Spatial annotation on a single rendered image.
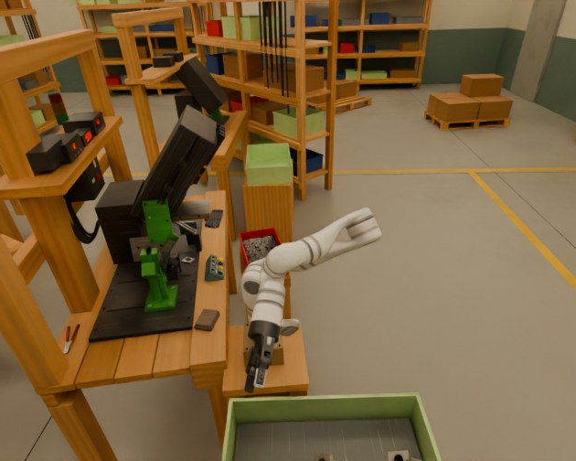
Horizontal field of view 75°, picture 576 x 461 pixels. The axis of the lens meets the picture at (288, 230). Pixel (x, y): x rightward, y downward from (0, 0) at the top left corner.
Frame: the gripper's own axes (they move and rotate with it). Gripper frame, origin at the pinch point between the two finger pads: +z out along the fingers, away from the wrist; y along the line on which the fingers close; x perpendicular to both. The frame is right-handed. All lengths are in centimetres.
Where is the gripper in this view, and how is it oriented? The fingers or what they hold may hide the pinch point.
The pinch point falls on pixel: (253, 387)
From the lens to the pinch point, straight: 90.5
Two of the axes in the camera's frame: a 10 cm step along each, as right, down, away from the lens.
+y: 3.1, -4.7, -8.3
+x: 9.4, 2.9, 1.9
